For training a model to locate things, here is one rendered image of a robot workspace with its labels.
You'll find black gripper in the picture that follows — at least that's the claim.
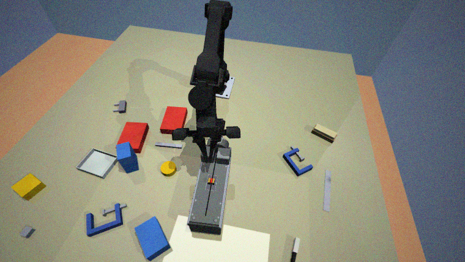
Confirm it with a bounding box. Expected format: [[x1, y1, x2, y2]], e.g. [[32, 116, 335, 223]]
[[172, 108, 240, 163]]

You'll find red rectangular block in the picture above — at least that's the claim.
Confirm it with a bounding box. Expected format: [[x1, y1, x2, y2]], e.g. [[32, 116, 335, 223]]
[[160, 107, 188, 134], [117, 122, 149, 153]]

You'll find blue c-clamp with grey screw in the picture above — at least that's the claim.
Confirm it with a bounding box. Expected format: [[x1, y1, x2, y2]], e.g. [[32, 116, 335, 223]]
[[283, 146, 313, 177], [86, 203, 127, 237]]

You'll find yellow short cylinder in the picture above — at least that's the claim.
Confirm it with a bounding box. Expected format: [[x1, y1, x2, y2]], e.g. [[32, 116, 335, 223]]
[[161, 161, 177, 176]]

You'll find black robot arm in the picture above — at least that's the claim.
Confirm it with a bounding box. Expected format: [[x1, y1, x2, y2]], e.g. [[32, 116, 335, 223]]
[[188, 0, 233, 138]]

